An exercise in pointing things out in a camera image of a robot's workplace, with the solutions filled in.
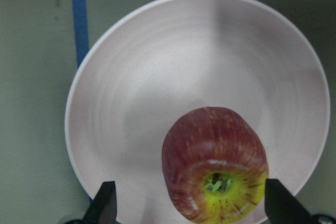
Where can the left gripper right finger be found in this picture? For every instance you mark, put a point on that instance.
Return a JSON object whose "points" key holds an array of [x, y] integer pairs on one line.
{"points": [[281, 206]]}

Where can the pink plate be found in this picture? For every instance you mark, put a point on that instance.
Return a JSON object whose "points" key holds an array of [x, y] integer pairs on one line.
{"points": [[173, 56]]}

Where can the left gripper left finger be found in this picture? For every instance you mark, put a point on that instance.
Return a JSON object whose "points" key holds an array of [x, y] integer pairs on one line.
{"points": [[103, 208]]}

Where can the red yellow apple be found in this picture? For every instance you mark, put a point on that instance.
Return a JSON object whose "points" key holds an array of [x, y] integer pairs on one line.
{"points": [[214, 166]]}

